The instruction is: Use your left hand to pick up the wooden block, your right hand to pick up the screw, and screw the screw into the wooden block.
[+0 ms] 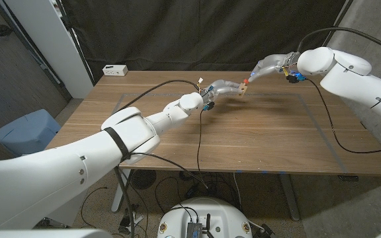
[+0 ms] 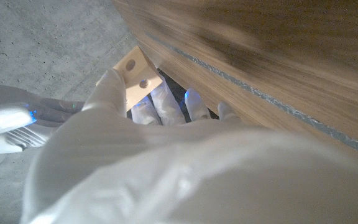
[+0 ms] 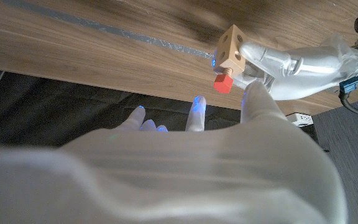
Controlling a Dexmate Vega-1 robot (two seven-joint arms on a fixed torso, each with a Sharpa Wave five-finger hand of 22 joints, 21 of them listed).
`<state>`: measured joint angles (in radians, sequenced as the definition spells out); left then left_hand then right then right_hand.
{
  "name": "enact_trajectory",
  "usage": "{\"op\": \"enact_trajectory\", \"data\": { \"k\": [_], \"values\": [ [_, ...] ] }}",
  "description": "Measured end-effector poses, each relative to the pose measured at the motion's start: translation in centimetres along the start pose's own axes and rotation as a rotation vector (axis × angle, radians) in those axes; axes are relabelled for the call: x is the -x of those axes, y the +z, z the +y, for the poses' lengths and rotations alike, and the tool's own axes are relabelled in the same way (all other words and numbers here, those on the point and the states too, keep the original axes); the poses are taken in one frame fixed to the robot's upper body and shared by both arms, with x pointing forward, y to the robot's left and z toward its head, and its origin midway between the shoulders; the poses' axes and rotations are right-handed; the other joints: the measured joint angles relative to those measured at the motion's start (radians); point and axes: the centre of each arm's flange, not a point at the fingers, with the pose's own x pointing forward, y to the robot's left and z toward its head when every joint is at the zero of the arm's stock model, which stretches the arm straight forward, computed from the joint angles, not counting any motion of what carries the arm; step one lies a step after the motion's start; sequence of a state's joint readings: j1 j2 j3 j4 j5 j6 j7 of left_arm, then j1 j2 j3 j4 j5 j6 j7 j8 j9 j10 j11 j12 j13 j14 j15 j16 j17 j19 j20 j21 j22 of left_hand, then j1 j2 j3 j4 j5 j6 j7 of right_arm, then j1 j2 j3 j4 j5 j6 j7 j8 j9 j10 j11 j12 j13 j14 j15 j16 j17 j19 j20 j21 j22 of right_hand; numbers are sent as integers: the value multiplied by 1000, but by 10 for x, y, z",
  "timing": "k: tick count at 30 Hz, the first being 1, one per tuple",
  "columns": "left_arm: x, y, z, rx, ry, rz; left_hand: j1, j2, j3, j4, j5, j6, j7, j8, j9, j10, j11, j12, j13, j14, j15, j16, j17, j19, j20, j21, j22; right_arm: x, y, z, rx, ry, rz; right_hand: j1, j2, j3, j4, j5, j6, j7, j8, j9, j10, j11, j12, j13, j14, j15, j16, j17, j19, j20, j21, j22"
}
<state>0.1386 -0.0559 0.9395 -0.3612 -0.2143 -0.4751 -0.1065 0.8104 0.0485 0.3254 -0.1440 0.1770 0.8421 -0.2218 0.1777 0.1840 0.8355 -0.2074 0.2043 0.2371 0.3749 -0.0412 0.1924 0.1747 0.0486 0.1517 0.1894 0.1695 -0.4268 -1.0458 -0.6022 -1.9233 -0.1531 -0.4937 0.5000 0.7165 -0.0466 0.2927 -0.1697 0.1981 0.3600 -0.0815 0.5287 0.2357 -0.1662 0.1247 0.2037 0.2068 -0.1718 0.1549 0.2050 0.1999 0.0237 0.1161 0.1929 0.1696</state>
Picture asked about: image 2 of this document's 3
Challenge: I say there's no wooden block with holes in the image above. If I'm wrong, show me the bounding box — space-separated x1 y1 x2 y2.
95 45 164 112

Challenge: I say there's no grey tape outline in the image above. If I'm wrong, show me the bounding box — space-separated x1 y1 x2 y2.
144 30 358 161

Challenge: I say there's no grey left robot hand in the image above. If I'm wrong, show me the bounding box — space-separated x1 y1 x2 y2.
19 68 358 224

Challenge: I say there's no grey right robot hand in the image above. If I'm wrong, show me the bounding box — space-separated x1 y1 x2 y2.
0 82 86 155

